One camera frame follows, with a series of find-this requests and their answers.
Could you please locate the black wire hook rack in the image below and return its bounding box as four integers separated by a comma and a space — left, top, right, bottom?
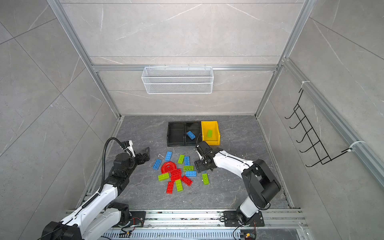
285, 89, 353, 168

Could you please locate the red lego block center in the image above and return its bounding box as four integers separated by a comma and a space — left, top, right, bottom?
170, 169, 182, 182

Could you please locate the black bin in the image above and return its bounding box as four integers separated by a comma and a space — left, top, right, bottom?
185, 122, 202, 146
167, 122, 186, 147

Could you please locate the red lego lower right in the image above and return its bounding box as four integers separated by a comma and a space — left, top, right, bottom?
181, 176, 193, 187

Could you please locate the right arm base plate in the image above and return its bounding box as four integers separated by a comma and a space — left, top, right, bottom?
219, 211, 265, 227

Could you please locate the green lego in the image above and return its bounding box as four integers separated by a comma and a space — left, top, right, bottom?
183, 166, 194, 172
175, 180, 183, 192
202, 174, 210, 185
158, 173, 170, 182
177, 155, 185, 165
207, 130, 213, 138

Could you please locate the yellow plastic bin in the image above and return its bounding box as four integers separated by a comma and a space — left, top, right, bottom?
201, 121, 221, 146

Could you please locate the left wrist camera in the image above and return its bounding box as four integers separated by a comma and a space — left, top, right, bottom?
122, 140, 135, 158

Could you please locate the red lego lower left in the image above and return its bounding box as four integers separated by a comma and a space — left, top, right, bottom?
166, 181, 175, 194

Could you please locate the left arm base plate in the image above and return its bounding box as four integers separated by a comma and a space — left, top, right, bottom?
118, 211, 147, 228

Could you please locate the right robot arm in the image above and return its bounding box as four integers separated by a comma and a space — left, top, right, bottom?
195, 141, 282, 224

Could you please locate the white wire mesh basket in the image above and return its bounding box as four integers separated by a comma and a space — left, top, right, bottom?
142, 67, 214, 94

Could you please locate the red arch lego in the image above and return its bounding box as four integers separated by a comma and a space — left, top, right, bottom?
161, 161, 177, 174

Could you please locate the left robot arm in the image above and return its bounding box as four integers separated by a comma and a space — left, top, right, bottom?
41, 137, 150, 240

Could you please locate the blue lego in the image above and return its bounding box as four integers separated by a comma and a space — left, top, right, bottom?
185, 171, 197, 177
153, 159, 162, 171
165, 151, 172, 162
187, 131, 196, 140
184, 156, 191, 166

